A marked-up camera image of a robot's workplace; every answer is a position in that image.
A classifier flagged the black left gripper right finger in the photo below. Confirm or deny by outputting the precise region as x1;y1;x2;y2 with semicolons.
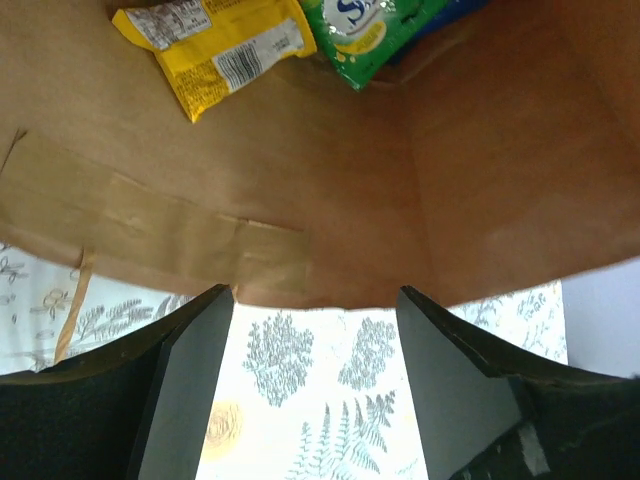
397;286;639;479

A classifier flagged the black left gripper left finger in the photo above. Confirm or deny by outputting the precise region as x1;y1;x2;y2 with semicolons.
1;285;234;479

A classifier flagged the red brown paper bag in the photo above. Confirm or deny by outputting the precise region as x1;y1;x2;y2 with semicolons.
0;0;640;364

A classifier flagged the yellow snack packet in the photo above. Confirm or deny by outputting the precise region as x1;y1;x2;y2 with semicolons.
112;0;317;123

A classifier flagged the green blue snack packet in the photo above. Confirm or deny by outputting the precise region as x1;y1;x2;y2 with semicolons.
301;0;487;91

